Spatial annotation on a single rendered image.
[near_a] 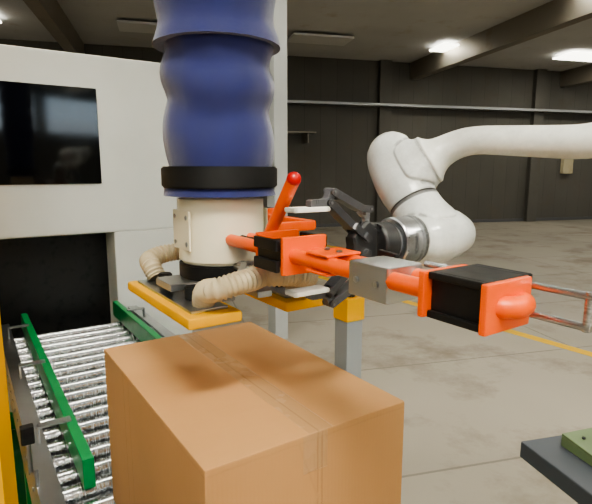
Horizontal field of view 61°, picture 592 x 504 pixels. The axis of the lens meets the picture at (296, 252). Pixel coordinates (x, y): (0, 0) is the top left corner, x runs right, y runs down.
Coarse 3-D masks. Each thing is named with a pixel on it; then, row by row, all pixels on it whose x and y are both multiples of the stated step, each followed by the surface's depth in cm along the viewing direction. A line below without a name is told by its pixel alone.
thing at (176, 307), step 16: (160, 272) 103; (128, 288) 108; (144, 288) 102; (160, 288) 100; (192, 288) 91; (160, 304) 92; (176, 304) 89; (224, 304) 89; (176, 320) 86; (192, 320) 82; (208, 320) 83; (224, 320) 85; (240, 320) 87
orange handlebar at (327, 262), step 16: (288, 224) 114; (304, 224) 117; (240, 240) 89; (304, 256) 73; (320, 256) 69; (336, 256) 69; (352, 256) 71; (320, 272) 70; (336, 272) 67; (416, 272) 61; (400, 288) 57; (416, 288) 55; (512, 304) 47; (528, 304) 48
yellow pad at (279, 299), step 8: (272, 288) 101; (280, 288) 101; (272, 296) 96; (280, 296) 96; (288, 296) 95; (304, 296) 96; (272, 304) 96; (280, 304) 94; (288, 304) 92; (296, 304) 93; (304, 304) 94; (312, 304) 95; (320, 304) 96
